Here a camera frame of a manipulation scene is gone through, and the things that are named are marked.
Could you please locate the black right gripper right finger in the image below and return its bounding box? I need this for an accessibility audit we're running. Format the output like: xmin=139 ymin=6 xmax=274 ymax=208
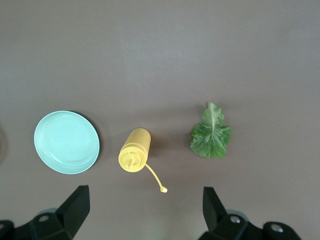
xmin=197 ymin=186 xmax=301 ymax=240

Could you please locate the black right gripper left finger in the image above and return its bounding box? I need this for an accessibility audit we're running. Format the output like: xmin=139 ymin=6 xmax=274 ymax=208
xmin=0 ymin=184 xmax=90 ymax=240

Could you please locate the green lettuce leaf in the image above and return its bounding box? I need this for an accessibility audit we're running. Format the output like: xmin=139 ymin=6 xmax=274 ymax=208
xmin=188 ymin=101 xmax=233 ymax=160

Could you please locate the yellow squeeze bottle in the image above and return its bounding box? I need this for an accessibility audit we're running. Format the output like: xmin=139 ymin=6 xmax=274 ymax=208
xmin=117 ymin=127 xmax=169 ymax=194

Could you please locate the mint green plate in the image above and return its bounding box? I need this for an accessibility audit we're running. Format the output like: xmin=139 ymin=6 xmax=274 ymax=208
xmin=33 ymin=110 xmax=101 ymax=175

